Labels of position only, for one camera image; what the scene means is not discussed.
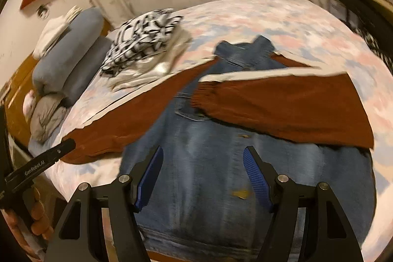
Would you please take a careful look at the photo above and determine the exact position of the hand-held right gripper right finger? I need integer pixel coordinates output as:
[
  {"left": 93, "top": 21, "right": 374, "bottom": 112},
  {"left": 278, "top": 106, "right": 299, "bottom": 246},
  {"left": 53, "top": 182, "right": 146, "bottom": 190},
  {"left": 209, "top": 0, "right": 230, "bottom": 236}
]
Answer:
[{"left": 242, "top": 145, "right": 364, "bottom": 262}]

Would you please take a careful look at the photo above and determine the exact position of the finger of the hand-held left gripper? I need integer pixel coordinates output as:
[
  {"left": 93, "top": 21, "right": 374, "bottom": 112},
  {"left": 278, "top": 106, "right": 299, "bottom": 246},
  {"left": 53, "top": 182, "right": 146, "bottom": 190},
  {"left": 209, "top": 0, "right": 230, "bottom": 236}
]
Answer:
[{"left": 4, "top": 138, "right": 76, "bottom": 193}]

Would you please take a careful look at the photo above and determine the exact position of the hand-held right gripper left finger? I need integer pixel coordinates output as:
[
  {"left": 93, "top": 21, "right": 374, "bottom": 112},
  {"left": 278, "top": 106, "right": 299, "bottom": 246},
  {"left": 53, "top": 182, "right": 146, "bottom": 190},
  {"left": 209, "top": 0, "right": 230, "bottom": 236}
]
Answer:
[{"left": 44, "top": 145, "right": 165, "bottom": 262}]

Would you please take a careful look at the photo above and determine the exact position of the rust brown cloth garment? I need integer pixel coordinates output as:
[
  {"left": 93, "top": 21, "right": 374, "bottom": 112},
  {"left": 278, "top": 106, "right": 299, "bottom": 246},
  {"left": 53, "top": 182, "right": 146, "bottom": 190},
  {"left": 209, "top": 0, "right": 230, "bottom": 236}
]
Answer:
[{"left": 60, "top": 35, "right": 377, "bottom": 256}]

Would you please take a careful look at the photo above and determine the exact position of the person's left hand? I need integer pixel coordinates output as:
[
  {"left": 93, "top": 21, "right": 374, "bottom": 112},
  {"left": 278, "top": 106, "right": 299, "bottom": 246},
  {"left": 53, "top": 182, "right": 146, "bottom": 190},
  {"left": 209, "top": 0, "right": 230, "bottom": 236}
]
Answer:
[{"left": 6, "top": 185, "right": 54, "bottom": 242}]

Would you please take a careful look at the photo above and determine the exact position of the crumpled grey cloth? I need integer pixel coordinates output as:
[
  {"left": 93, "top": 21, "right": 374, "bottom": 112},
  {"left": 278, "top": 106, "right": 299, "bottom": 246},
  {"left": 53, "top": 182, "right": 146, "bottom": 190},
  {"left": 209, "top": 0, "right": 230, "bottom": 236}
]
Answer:
[{"left": 29, "top": 93, "right": 68, "bottom": 143}]

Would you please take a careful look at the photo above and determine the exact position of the pink soft item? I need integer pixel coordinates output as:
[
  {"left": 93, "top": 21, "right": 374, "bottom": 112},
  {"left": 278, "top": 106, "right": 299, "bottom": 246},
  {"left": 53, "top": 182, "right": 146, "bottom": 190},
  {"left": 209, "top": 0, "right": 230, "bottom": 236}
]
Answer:
[{"left": 22, "top": 89, "right": 37, "bottom": 120}]

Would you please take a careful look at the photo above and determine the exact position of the blue-grey pillow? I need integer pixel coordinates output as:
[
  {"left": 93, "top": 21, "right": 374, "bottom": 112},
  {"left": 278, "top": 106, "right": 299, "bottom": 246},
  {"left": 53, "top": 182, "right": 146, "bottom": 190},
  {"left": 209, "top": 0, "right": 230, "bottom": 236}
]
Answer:
[
  {"left": 32, "top": 7, "right": 105, "bottom": 95},
  {"left": 60, "top": 36, "right": 114, "bottom": 107}
]

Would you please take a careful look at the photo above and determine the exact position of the folded white garment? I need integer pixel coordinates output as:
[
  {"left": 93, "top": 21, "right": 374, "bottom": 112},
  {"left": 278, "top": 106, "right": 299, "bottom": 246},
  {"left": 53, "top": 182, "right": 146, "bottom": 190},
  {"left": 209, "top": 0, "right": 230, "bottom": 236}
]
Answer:
[{"left": 107, "top": 27, "right": 194, "bottom": 92}]

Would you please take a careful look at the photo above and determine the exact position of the white folded towel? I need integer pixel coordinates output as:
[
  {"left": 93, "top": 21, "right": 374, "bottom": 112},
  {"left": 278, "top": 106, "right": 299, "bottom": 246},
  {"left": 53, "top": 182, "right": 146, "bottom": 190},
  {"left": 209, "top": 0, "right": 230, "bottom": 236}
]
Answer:
[{"left": 32, "top": 6, "right": 83, "bottom": 58}]

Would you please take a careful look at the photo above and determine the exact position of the black and white patterned garment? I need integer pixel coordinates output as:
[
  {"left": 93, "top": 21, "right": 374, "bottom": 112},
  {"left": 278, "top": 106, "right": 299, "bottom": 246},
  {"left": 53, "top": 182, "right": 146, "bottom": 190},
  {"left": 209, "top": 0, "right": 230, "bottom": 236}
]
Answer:
[{"left": 100, "top": 8, "right": 185, "bottom": 78}]

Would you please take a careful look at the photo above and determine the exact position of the floral pastel bedspread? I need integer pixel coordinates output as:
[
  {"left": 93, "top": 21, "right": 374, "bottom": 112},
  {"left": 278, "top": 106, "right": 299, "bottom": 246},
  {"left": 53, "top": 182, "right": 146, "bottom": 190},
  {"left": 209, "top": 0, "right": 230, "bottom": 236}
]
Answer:
[{"left": 28, "top": 0, "right": 393, "bottom": 259}]

